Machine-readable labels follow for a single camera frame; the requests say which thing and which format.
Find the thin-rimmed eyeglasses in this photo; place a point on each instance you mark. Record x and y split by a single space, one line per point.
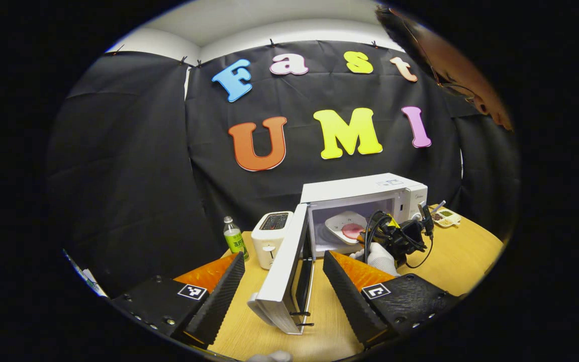
453 85

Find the white toaster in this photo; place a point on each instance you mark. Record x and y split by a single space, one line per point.
269 241

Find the black backdrop cloth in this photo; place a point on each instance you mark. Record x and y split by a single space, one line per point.
143 176

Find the white microwave oven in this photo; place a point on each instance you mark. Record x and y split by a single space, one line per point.
350 188

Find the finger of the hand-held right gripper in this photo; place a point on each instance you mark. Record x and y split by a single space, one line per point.
364 234

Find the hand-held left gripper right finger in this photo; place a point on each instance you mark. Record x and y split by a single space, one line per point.
350 301

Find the green drink bottle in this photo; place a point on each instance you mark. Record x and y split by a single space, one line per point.
235 242

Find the white square plate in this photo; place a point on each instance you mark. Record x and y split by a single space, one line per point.
337 223

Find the divided tray of grains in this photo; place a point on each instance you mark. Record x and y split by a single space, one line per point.
448 216

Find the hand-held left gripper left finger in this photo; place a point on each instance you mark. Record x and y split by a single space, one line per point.
216 301

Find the pink ham slice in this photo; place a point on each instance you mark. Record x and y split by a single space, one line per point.
352 231

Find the person's head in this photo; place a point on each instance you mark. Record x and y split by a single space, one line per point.
450 60

